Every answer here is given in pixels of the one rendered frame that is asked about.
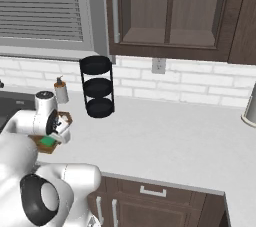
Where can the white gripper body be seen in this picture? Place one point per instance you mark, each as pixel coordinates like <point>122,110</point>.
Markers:
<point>64,135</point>

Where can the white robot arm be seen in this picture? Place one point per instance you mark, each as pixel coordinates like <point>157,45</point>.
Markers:
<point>20,157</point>

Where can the green sponge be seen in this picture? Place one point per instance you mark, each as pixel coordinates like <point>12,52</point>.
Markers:
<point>46,141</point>

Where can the wooden cutting board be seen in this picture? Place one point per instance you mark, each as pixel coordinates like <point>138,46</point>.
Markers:
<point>50,149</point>

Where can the white soap dispenser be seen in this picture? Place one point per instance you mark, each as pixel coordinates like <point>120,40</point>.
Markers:
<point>61,93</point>

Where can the black three-tier stand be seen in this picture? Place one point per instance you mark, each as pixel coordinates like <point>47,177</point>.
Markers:
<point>98,107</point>

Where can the dark grey sink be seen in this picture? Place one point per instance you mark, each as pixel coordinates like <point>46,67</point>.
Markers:
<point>15,106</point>

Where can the brown base cupboard door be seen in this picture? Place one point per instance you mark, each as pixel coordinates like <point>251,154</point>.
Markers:
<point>150,214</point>
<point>106,201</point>

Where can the dark tap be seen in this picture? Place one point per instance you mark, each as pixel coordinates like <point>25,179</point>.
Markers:
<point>1,84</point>

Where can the brown drawer front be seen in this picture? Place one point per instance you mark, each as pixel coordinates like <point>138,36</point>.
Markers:
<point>176,193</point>

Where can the grey window with blinds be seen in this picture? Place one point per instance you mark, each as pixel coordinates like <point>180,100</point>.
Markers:
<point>40,7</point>

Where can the grey wall socket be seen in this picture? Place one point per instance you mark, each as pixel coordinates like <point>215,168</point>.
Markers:
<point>158,66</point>

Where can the brown solid wall cupboard door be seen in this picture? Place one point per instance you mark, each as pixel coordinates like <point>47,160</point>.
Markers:
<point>245,21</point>

